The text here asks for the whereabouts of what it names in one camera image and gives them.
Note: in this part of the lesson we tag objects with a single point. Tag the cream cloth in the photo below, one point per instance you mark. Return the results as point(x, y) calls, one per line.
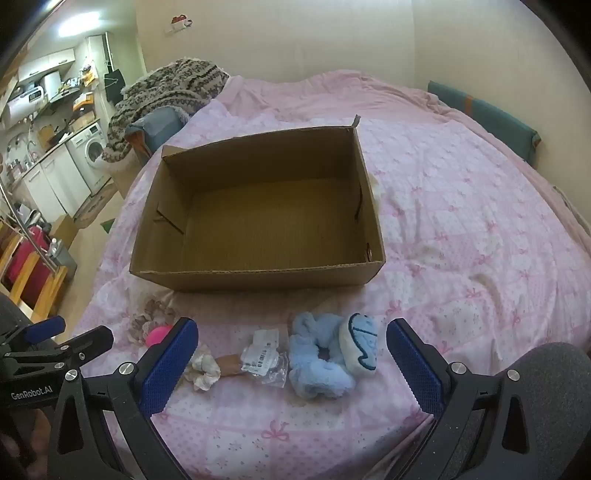
point(376, 187)

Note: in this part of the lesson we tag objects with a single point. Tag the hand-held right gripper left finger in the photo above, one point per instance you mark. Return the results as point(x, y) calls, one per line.
point(168, 364)

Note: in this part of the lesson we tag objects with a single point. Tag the beige lace scrunchie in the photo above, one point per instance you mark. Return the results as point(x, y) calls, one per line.
point(150, 314)

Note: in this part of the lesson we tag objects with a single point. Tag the black hanging bag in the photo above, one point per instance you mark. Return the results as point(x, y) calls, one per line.
point(114, 85)

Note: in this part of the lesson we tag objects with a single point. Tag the pink ball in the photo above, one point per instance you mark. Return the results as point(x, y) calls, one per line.
point(159, 336)

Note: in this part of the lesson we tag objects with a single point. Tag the white washing machine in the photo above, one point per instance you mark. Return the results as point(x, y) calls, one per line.
point(92, 150)

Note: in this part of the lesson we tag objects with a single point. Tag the teal cushion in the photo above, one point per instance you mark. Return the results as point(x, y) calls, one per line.
point(489, 117)

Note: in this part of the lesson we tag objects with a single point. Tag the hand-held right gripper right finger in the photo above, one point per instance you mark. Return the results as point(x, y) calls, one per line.
point(415, 369)

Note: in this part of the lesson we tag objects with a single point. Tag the gray bin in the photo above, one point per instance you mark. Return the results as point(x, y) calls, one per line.
point(64, 263)

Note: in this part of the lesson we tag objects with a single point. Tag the white kitchen cabinets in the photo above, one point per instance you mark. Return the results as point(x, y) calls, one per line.
point(53, 184)

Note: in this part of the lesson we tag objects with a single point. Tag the red and white wall ornament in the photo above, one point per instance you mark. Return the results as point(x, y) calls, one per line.
point(181, 21)

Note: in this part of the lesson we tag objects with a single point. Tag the white and blue plush toy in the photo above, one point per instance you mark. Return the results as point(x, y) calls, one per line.
point(360, 344)

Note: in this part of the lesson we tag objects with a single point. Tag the blue pillow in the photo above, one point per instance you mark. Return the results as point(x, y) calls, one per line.
point(154, 127)

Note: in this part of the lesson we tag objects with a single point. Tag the red bag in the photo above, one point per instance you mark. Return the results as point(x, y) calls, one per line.
point(27, 258)

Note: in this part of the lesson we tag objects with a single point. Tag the white kitchen appliance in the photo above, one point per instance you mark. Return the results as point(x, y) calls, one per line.
point(25, 101)

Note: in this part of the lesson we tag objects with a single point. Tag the cardboard box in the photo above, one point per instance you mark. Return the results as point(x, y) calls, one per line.
point(258, 230)

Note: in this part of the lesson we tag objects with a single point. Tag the light blue fluffy scrunchie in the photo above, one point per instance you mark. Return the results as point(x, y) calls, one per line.
point(318, 364)

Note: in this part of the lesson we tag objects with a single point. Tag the clear plastic bag with label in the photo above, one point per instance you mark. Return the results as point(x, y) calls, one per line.
point(263, 357)

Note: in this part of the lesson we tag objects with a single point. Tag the patterned knit blanket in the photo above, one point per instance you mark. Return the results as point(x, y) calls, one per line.
point(171, 87)

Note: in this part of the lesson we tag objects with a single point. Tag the white scrunchie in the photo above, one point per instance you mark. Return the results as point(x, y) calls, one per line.
point(203, 369)

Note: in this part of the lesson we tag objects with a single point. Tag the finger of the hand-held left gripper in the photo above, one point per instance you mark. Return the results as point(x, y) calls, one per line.
point(44, 330)
point(87, 341)

